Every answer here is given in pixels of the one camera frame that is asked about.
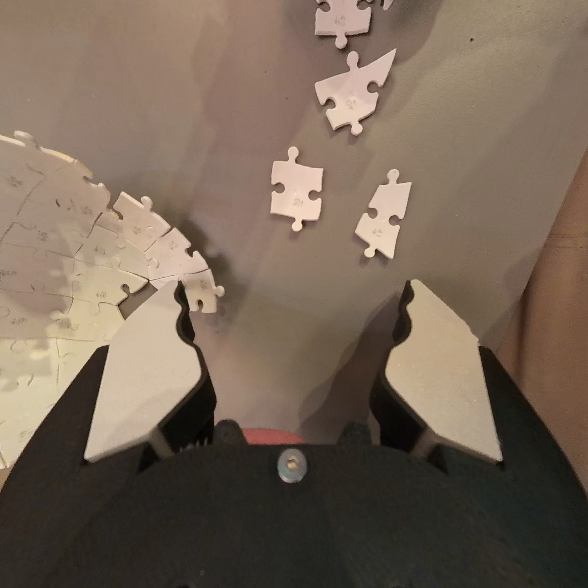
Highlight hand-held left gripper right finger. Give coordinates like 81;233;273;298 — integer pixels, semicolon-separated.
371;279;503;465

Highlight person's beige trousers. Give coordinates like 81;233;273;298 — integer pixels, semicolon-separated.
498;152;588;391

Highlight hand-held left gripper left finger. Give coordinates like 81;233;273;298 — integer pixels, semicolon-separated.
84;281;217;462

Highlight partly built puzzle ball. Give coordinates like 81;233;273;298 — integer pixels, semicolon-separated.
0;131;225;469

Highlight joined white puzzle piece pair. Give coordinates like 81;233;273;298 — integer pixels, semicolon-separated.
355;169;413;262

